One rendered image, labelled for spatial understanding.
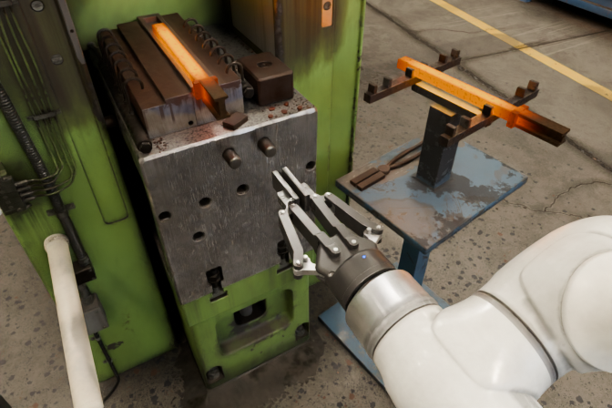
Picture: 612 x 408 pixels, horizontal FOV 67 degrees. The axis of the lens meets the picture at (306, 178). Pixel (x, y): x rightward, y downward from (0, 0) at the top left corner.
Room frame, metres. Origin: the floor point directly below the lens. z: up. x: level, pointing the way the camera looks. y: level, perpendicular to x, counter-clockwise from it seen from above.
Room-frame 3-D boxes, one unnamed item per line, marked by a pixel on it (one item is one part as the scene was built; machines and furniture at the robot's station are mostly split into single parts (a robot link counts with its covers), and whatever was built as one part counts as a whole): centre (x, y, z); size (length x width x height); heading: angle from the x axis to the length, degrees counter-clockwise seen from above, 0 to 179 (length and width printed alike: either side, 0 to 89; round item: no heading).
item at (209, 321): (1.00, 0.28, 0.23); 0.55 x 0.37 x 0.47; 29
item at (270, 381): (0.74, 0.19, 0.01); 0.58 x 0.39 x 0.01; 119
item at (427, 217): (0.91, -0.32, 0.67); 0.40 x 0.30 x 0.02; 128
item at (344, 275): (0.36, -0.05, 1.00); 0.09 x 0.08 x 0.07; 29
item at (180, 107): (0.97, 0.32, 0.96); 0.42 x 0.20 x 0.09; 29
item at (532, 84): (0.98, -0.42, 0.94); 0.23 x 0.06 x 0.02; 38
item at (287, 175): (0.50, 0.02, 1.00); 0.07 x 0.01 x 0.03; 29
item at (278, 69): (0.93, 0.09, 0.95); 0.12 x 0.08 x 0.06; 29
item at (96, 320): (0.71, 0.59, 0.36); 0.09 x 0.07 x 0.12; 119
